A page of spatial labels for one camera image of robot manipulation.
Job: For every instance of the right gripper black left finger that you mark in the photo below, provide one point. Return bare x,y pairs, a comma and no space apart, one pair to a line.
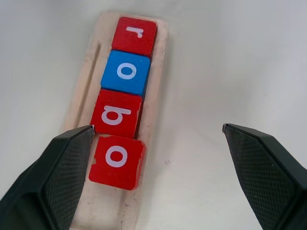
48,182

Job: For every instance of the red letter tile b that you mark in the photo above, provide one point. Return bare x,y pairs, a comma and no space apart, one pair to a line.
116,113

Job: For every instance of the blue letter tile o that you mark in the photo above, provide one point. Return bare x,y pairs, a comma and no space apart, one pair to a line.
126,72

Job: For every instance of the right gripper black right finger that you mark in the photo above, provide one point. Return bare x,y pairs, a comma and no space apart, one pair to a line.
271,177

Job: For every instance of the wooden letter tile rack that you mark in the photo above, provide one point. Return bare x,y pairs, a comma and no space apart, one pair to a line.
81,83

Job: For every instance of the red letter tile o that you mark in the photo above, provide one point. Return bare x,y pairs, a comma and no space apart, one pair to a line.
116,163

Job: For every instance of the red letter tile r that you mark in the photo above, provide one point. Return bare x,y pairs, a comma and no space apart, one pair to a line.
134,36

